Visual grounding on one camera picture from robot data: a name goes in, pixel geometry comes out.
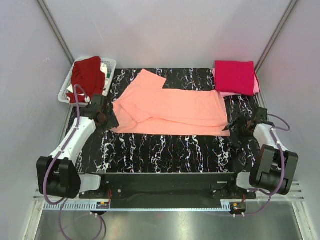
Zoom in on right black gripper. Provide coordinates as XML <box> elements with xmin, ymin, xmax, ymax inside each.
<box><xmin>223</xmin><ymin>114</ymin><xmax>255</xmax><ymax>148</ymax></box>

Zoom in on salmon pink t shirt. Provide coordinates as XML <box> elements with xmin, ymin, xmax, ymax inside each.
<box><xmin>112</xmin><ymin>69</ymin><xmax>230</xmax><ymax>137</ymax></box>

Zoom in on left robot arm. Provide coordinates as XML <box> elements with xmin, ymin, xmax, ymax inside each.
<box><xmin>36</xmin><ymin>94</ymin><xmax>119</xmax><ymax>199</ymax></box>

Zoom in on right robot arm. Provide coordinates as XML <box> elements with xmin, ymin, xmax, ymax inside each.
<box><xmin>223</xmin><ymin>107</ymin><xmax>299</xmax><ymax>199</ymax></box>

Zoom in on white plastic basket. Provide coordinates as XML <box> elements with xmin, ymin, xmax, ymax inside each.
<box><xmin>57</xmin><ymin>56</ymin><xmax>117</xmax><ymax>107</ymax></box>

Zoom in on dark red t shirt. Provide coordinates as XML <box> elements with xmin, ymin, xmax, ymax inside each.
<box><xmin>71</xmin><ymin>56</ymin><xmax>105</xmax><ymax>98</ymax></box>

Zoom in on folded light pink t shirt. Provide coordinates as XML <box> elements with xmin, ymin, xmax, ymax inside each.
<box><xmin>212</xmin><ymin>68</ymin><xmax>260</xmax><ymax>98</ymax></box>

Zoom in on folded magenta t shirt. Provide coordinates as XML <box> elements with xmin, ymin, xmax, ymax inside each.
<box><xmin>214</xmin><ymin>60</ymin><xmax>256</xmax><ymax>96</ymax></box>

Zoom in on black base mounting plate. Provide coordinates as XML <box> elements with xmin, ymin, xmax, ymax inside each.
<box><xmin>80</xmin><ymin>173</ymin><xmax>256</xmax><ymax>211</ymax></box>

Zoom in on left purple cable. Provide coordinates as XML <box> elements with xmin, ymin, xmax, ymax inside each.
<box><xmin>42</xmin><ymin>84</ymin><xmax>108</xmax><ymax>238</ymax></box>

